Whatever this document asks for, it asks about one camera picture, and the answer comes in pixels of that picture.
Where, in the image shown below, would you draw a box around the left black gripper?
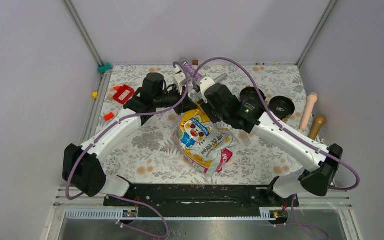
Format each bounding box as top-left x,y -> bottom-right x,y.
154,83 -> 198,116

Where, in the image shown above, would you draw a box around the cat food bag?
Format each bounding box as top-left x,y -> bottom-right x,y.
172,107 -> 240,177

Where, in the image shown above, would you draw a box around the clear plastic scoop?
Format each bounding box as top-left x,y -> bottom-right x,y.
239,130 -> 251,147

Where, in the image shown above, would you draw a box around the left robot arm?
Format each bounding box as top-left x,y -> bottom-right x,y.
62,70 -> 196,206

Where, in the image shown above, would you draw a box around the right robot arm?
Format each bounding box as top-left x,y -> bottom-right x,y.
201,83 -> 343,206

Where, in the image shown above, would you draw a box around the left black pet bowl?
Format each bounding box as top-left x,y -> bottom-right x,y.
239,86 -> 259,101

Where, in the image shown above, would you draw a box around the black pet bowl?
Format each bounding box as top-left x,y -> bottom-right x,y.
268,95 -> 296,122
239,86 -> 259,101

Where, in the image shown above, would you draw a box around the right black pet bowl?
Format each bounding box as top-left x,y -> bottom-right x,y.
268,95 -> 296,122

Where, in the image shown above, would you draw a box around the grey microphone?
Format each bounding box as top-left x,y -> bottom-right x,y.
213,73 -> 228,84

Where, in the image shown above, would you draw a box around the purple glitter microphone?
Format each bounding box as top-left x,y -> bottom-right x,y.
180,58 -> 203,82

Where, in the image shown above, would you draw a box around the floral table mat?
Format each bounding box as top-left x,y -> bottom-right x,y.
103,64 -> 308,185

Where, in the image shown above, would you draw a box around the red toy block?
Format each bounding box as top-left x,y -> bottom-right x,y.
113,84 -> 135,105

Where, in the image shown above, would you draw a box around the small orange block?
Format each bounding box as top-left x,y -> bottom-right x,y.
103,112 -> 115,122

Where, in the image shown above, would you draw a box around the teal corner clip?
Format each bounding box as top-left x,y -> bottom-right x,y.
97,62 -> 112,74

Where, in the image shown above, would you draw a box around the pink microphone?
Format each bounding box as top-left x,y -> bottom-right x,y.
299,92 -> 318,131

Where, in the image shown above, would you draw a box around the gold microphone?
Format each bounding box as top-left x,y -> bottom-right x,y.
308,114 -> 327,140

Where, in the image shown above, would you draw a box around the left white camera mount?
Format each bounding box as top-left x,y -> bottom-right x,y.
172,65 -> 187,95

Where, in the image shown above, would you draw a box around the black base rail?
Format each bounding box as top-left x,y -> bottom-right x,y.
103,184 -> 299,218

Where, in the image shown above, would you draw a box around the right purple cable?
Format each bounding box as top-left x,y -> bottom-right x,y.
193,56 -> 361,240

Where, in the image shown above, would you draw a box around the purple cable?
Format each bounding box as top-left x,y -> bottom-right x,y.
65,61 -> 193,239
193,56 -> 361,240

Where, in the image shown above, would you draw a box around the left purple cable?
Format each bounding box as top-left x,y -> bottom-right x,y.
65,61 -> 193,239

